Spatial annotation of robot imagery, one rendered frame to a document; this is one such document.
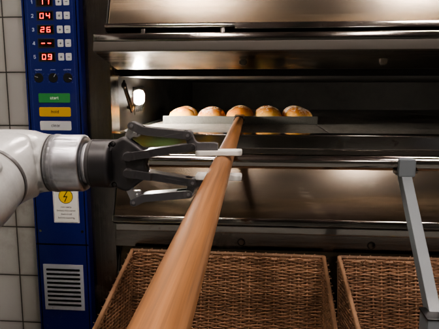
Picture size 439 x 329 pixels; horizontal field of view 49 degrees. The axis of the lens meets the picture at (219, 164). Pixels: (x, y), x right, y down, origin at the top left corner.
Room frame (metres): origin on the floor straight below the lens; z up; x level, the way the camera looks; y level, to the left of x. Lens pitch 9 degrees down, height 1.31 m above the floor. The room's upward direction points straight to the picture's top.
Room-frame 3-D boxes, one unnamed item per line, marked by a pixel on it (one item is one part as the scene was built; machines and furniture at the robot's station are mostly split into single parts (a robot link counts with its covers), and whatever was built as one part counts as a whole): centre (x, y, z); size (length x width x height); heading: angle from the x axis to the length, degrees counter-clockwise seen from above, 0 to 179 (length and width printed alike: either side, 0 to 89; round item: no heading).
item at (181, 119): (1.90, -0.08, 1.20); 0.55 x 0.36 x 0.03; 86
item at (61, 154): (0.75, 0.23, 1.19); 0.09 x 0.06 x 0.09; 176
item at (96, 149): (0.74, 0.16, 1.19); 0.09 x 0.07 x 0.08; 86
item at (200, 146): (0.73, 0.03, 1.23); 0.05 x 0.01 x 0.03; 86
